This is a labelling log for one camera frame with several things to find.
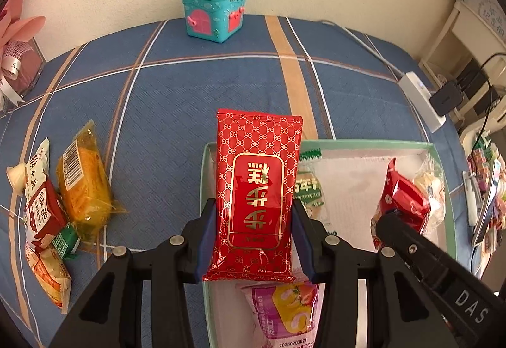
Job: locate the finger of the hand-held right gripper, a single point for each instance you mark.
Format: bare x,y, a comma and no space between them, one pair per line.
411,247

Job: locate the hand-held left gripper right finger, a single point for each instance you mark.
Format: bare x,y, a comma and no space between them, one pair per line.
302,237

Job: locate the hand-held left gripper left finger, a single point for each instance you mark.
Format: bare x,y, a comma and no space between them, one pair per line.
205,237

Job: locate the round cake packet green print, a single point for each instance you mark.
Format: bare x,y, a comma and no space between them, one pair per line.
312,194

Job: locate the red flower-print snack packet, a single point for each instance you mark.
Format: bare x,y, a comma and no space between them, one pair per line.
403,202

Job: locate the clear bun packet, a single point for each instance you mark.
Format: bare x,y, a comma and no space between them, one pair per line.
431,182

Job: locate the red gold-patterned packet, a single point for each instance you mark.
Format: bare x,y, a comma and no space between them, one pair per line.
253,174

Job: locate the green-edged cardboard tray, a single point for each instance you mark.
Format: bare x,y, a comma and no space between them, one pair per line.
352,174

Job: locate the pink snack packet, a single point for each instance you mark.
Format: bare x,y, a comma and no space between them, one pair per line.
276,316

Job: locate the green snack packet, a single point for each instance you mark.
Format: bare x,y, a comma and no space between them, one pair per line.
67,241

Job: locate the orange snack packet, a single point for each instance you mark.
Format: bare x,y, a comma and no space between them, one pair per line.
51,277

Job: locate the red and cream snack packet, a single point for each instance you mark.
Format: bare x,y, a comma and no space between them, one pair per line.
39,209

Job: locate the tablet on white stand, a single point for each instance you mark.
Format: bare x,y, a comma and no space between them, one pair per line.
488,205

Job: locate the yellow cake packet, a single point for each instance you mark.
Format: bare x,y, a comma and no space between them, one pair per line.
85,190

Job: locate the blue plaid tablecloth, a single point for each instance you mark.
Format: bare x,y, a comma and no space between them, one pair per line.
178,95

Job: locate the black charger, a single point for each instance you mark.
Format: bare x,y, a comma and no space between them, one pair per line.
446,97

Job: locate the white power strip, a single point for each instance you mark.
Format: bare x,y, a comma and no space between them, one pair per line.
411,85

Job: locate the small white cone jelly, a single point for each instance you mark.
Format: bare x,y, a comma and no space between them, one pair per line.
16,175

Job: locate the teal toy box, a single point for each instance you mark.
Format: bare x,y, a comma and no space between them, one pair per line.
209,16

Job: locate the white wooden furniture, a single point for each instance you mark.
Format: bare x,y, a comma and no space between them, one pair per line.
454,28

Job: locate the pink translucent box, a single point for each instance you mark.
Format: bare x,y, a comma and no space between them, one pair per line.
23,65

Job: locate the pink flower bouquet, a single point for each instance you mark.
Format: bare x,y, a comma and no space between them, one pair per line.
19,26

